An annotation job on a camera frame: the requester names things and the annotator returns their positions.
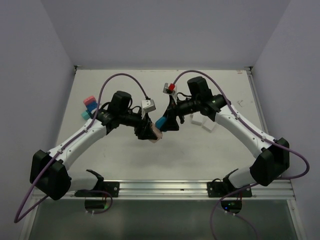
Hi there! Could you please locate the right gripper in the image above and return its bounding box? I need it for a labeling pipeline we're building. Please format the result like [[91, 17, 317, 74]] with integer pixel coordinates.
[[160, 94, 201, 132]]

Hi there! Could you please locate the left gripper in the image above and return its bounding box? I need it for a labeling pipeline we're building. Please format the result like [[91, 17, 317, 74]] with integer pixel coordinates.
[[119, 108, 158, 140]]

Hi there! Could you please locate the blue plug adapter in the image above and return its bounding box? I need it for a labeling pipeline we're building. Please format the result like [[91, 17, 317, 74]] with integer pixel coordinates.
[[155, 116, 167, 130]]

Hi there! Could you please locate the beige cube socket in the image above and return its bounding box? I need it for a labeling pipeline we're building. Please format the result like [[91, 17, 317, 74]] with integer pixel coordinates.
[[150, 123, 163, 143]]

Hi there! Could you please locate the long white charger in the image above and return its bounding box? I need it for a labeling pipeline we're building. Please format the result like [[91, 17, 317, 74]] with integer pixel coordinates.
[[191, 112, 204, 126]]

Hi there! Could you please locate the white USB charger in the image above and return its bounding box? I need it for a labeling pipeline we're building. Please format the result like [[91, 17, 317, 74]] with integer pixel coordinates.
[[201, 119, 216, 133]]

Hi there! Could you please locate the blue cube socket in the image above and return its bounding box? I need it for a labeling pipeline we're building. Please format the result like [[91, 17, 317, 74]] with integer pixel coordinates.
[[86, 101, 98, 113]]

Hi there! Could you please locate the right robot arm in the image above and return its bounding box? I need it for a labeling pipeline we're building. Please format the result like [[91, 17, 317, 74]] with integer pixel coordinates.
[[156, 76, 290, 197]]

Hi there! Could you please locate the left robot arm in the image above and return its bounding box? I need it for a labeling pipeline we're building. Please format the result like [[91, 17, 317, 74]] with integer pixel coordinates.
[[30, 91, 159, 201]]

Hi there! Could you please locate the pink plug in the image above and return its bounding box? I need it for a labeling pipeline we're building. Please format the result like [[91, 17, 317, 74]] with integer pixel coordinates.
[[83, 95, 97, 106]]

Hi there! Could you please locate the teal plug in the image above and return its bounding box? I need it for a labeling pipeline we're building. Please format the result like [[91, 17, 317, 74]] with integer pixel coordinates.
[[81, 110, 91, 121]]

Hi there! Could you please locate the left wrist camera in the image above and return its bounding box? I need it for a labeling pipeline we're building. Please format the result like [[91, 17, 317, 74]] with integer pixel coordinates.
[[141, 99, 156, 114]]

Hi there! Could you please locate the aluminium mounting rail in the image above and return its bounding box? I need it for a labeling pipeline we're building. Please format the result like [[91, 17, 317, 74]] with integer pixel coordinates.
[[32, 177, 296, 201]]

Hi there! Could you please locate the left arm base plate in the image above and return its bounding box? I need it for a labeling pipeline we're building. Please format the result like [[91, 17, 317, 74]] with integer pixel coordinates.
[[74, 181, 120, 198]]

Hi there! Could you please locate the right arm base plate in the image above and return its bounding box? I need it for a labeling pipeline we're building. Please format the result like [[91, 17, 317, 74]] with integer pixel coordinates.
[[206, 178, 253, 198]]

